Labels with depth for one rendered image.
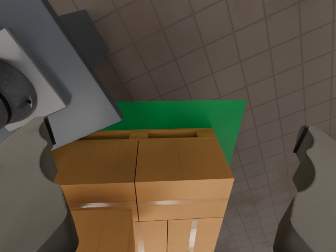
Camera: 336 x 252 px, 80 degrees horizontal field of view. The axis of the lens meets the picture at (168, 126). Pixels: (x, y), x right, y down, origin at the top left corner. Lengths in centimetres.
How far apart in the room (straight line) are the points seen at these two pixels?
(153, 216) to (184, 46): 114
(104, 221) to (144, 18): 113
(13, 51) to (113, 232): 81
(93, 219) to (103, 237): 11
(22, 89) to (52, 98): 8
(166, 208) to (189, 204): 15
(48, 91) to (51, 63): 8
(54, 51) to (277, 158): 198
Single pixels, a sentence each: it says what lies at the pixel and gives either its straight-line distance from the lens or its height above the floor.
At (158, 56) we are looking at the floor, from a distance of 140.
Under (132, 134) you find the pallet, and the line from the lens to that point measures 160.
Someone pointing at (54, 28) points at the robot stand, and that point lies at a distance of 66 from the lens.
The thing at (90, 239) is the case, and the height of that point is 86.
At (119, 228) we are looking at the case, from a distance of 108.
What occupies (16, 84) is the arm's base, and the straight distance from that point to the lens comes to 69.
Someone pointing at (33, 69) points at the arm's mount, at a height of 78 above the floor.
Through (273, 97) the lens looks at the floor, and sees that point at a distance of 176.
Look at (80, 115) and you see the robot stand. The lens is 74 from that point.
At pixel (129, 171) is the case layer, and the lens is 130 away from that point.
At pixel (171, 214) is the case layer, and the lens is 150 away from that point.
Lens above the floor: 135
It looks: 56 degrees down
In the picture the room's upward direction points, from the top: 173 degrees clockwise
